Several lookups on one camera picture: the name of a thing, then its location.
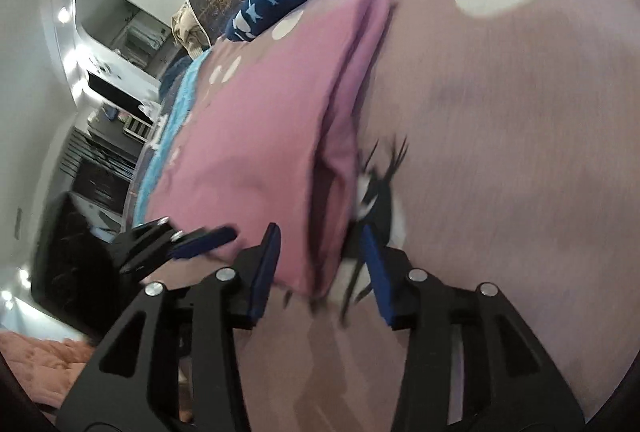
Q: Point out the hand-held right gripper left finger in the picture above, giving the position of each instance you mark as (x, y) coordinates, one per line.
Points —
(262, 272)

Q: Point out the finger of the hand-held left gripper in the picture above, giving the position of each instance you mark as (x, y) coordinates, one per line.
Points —
(145, 234)
(205, 242)

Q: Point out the light blue cloth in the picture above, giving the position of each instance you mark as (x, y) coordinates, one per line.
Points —
(170, 126)

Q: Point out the pink long-sleeve shirt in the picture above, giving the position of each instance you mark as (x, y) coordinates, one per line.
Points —
(260, 121)

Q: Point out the dark teal blanket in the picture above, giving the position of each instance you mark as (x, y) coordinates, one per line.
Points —
(172, 79)

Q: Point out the orange quilted blanket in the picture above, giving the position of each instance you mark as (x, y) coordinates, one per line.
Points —
(40, 362)

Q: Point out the black bulky object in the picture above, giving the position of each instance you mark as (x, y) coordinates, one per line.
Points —
(70, 262)

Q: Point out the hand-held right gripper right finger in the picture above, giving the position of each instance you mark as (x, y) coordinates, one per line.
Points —
(377, 282)

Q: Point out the beige clothes pile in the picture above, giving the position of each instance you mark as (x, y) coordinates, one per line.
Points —
(187, 31)

